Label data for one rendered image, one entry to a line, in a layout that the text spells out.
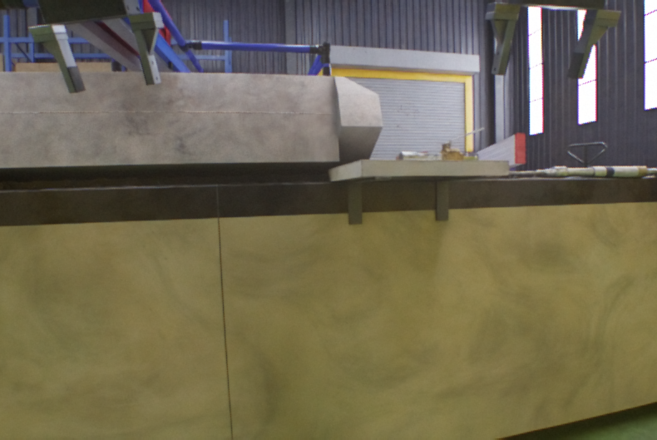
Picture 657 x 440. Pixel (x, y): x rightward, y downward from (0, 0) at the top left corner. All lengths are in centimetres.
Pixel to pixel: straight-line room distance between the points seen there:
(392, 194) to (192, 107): 46
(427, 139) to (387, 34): 372
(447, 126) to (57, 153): 1251
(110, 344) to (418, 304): 67
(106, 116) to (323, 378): 72
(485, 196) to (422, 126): 1162
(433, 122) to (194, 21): 827
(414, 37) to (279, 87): 1261
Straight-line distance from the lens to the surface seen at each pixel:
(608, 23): 73
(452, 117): 1311
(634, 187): 124
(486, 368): 101
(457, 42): 1408
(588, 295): 116
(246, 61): 1190
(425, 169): 63
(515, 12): 65
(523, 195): 97
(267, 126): 76
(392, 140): 1198
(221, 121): 77
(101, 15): 66
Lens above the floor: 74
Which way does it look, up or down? 4 degrees down
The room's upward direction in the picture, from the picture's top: 2 degrees counter-clockwise
